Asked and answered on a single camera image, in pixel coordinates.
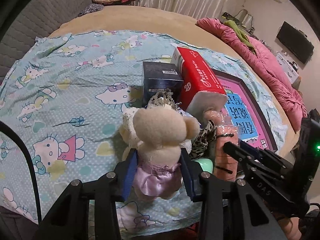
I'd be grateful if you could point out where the leopard print scrunchie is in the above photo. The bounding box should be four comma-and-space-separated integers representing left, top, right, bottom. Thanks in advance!
189, 120, 217, 159

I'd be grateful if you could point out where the hello kitty blue sheet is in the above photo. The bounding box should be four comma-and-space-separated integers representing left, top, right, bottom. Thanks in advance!
1, 30, 287, 235

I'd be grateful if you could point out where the white cabinet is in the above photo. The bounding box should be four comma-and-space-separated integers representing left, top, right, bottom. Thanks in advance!
276, 52, 301, 90

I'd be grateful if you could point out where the black wall television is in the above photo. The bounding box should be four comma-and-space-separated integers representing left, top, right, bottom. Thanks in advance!
276, 21, 314, 64

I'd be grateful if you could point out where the pink quilt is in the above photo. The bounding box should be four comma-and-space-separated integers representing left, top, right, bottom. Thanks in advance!
196, 18, 307, 132

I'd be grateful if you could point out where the dark blue box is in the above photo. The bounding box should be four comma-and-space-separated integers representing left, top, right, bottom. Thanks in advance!
142, 61, 183, 107

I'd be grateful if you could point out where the grey quilted headboard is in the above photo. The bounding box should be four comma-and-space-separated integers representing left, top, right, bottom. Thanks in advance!
1, 0, 91, 79

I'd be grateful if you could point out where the pink plush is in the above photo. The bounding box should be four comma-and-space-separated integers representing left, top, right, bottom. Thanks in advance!
204, 109, 238, 182

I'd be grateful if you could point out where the red tissue pack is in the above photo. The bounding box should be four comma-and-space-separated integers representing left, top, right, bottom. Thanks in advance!
171, 47, 228, 124

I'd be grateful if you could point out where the beige teddy bear purple dress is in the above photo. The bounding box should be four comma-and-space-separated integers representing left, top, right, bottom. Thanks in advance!
119, 106, 200, 201

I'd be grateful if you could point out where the green round soft object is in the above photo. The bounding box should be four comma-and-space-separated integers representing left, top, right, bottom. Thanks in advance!
195, 158, 214, 173

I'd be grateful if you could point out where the silver tiara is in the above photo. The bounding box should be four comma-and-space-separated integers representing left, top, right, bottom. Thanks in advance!
146, 89, 181, 111

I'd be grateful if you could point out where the green garment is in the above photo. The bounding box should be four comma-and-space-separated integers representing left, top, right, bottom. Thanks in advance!
224, 20, 256, 55

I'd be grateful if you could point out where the pink tray box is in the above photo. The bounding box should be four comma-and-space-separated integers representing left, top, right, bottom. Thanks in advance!
213, 70, 278, 152

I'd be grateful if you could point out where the cluttered side table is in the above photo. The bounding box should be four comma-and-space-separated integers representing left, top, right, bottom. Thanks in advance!
221, 9, 255, 32

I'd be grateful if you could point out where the black cable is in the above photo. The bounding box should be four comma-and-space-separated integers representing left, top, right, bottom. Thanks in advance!
0, 121, 43, 224

